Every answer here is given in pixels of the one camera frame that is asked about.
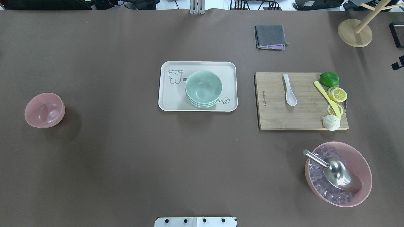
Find upper lemon slice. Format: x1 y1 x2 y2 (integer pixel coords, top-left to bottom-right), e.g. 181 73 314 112
327 86 347 102

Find wooden mug tree stand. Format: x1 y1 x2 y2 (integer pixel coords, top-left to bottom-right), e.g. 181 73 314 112
338 0 404 48

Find lower lemon slice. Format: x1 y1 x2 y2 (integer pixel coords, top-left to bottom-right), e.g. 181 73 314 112
327 103 344 115

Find folded grey cloth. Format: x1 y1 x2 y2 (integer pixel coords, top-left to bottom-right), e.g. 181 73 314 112
254 25 288 50

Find green bowl stack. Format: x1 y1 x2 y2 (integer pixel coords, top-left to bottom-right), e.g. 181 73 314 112
186 71 223 109

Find large pink bowl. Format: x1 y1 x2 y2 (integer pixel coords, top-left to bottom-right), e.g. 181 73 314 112
305 141 373 208

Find lemon slice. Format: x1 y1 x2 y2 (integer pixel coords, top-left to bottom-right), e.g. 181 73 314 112
327 86 347 102
327 103 344 115

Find white bear serving tray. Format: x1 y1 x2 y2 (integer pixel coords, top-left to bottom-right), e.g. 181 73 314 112
158 61 238 112

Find white ceramic soup spoon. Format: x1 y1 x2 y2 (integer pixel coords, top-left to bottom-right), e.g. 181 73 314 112
283 73 297 106

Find small pink bowl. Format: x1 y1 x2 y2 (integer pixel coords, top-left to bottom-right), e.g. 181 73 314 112
24 92 65 128

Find clear ice cubes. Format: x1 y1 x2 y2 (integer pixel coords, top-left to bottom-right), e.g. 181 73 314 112
309 145 355 205

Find white bracket at bottom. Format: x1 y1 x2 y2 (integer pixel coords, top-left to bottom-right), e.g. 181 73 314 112
154 217 238 227

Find metal mount at top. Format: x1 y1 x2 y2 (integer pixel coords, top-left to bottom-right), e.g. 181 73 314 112
190 0 205 15

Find yellow plastic knife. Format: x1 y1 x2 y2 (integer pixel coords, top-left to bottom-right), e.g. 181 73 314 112
313 80 342 119

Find metal ice scoop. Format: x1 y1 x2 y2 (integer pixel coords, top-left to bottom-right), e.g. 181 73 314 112
302 149 362 193

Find green lime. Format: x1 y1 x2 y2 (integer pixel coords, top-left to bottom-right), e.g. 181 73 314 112
319 72 340 87

